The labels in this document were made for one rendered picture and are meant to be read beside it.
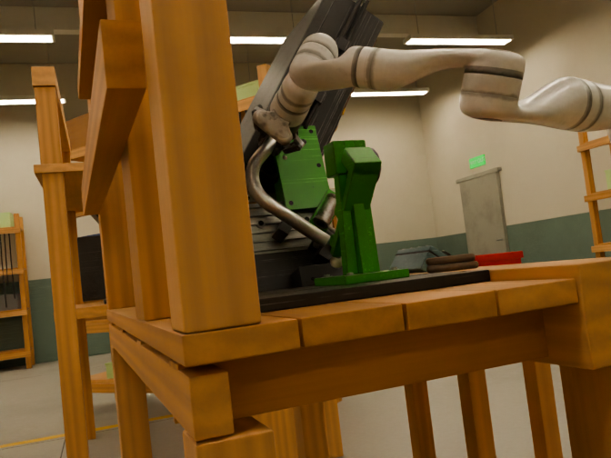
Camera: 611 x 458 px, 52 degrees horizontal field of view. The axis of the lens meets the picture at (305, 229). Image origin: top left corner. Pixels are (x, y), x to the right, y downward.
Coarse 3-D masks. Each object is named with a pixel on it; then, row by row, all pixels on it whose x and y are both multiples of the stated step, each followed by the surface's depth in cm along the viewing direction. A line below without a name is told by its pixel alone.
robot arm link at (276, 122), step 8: (272, 104) 125; (280, 104) 122; (256, 112) 123; (264, 112) 123; (272, 112) 124; (280, 112) 123; (288, 112) 122; (304, 112) 123; (256, 120) 123; (264, 120) 123; (272, 120) 123; (280, 120) 124; (288, 120) 124; (296, 120) 124; (264, 128) 123; (272, 128) 123; (280, 128) 123; (288, 128) 124; (272, 136) 124; (280, 136) 123; (288, 136) 123
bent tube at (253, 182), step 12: (264, 144) 139; (252, 156) 137; (264, 156) 138; (252, 168) 136; (252, 180) 135; (252, 192) 135; (264, 192) 135; (264, 204) 134; (276, 204) 134; (276, 216) 135; (288, 216) 134; (300, 216) 136; (300, 228) 135; (312, 228) 135; (312, 240) 136; (324, 240) 135
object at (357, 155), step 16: (352, 160) 112; (368, 160) 113; (352, 176) 113; (368, 176) 114; (352, 192) 115; (368, 192) 116; (336, 208) 121; (368, 208) 119; (336, 224) 121; (336, 240) 122; (336, 256) 124
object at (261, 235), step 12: (252, 204) 139; (252, 216) 137; (264, 216) 139; (252, 228) 137; (264, 228) 138; (264, 240) 136; (288, 240) 139; (300, 240) 140; (264, 252) 136; (276, 252) 137
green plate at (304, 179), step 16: (304, 128) 148; (288, 160) 143; (304, 160) 145; (320, 160) 146; (288, 176) 142; (304, 176) 143; (320, 176) 145; (288, 192) 141; (304, 192) 142; (320, 192) 143; (288, 208) 139; (304, 208) 140
